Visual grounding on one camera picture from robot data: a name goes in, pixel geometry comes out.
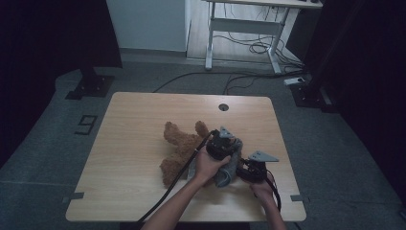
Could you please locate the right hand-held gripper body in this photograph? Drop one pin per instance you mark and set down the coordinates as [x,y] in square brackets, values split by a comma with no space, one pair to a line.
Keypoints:
[255,169]

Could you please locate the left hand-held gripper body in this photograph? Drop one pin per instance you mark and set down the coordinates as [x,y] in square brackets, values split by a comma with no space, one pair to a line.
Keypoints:
[219,147]

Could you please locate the grey cloth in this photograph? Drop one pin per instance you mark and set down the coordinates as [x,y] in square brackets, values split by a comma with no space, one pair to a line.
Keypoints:
[228,174]

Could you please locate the brown teddy bear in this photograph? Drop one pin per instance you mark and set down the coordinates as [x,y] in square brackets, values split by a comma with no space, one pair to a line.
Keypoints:
[182,147]

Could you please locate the person's right hand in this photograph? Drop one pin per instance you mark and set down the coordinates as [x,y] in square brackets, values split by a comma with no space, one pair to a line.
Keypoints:
[262,191]

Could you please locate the person's left hand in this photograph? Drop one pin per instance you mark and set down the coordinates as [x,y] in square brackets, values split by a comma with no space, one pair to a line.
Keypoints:
[207,167]

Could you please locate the grey tape strip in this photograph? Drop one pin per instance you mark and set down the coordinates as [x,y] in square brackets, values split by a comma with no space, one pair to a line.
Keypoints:
[298,198]
[74,196]

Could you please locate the black stand base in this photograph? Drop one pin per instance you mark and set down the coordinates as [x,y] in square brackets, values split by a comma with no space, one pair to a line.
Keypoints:
[311,94]
[91,85]

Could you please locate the white power strip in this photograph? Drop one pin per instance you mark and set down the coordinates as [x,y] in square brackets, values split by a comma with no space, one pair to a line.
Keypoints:
[294,81]

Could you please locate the black tape floor mark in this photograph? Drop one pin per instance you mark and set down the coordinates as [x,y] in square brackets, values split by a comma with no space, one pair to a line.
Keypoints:
[86,124]

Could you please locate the black curtain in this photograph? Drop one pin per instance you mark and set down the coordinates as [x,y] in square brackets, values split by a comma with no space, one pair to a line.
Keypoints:
[48,48]
[370,80]

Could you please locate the white desk frame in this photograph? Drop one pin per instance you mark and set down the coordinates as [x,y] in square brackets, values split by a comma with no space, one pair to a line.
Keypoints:
[245,25]

